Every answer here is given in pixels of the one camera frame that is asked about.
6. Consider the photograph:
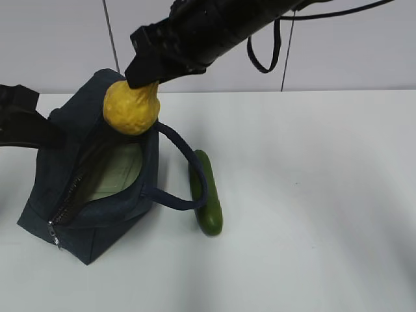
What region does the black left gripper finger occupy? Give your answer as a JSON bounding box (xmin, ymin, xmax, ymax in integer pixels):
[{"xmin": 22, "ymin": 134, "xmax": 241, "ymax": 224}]
[{"xmin": 1, "ymin": 111, "xmax": 66, "ymax": 149}]

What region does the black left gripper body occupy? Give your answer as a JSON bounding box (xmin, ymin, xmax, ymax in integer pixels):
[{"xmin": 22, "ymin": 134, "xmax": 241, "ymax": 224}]
[{"xmin": 1, "ymin": 84, "xmax": 40, "ymax": 130}]

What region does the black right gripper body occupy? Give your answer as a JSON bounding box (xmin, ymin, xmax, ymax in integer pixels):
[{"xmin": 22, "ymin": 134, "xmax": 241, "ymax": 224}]
[{"xmin": 129, "ymin": 1, "xmax": 260, "ymax": 70}]

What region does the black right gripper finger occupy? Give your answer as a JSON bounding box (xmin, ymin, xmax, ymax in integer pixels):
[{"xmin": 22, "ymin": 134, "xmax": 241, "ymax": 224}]
[
  {"xmin": 125, "ymin": 54, "xmax": 182, "ymax": 88},
  {"xmin": 155, "ymin": 63, "xmax": 207, "ymax": 84}
]

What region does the yellow pear-shaped fruit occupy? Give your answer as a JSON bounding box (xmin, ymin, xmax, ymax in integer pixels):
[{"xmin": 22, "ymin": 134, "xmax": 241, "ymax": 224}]
[{"xmin": 102, "ymin": 81, "xmax": 161, "ymax": 136}]

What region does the dark blue lunch bag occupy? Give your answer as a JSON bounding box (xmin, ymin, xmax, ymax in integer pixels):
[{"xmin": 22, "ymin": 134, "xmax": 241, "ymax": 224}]
[{"xmin": 18, "ymin": 69, "xmax": 209, "ymax": 265}]

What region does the glass container green lid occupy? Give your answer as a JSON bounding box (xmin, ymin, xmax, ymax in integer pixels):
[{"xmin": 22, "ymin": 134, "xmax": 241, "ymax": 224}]
[{"xmin": 81, "ymin": 143, "xmax": 142, "ymax": 202}]

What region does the green cucumber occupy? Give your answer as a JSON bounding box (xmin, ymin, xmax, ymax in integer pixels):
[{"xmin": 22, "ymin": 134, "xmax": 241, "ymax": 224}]
[{"xmin": 194, "ymin": 149, "xmax": 224, "ymax": 237}]

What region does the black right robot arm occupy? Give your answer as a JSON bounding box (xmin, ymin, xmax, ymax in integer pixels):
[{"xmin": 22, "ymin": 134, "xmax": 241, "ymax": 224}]
[{"xmin": 125, "ymin": 0, "xmax": 299, "ymax": 88}]

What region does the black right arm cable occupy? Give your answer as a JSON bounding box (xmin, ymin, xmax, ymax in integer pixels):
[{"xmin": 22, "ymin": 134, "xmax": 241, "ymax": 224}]
[{"xmin": 246, "ymin": 0, "xmax": 396, "ymax": 73}]

